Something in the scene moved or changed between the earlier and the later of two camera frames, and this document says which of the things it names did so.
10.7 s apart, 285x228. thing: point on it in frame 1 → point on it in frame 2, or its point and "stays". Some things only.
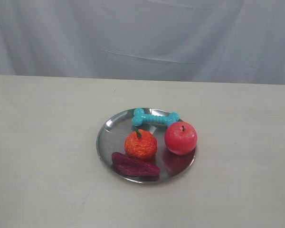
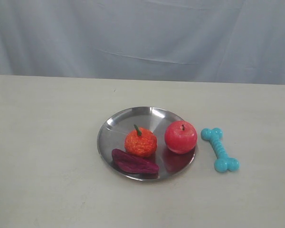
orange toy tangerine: (140, 144) stays
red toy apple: (180, 138) stays
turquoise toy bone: (139, 117) → (223, 163)
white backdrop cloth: (240, 41) stays
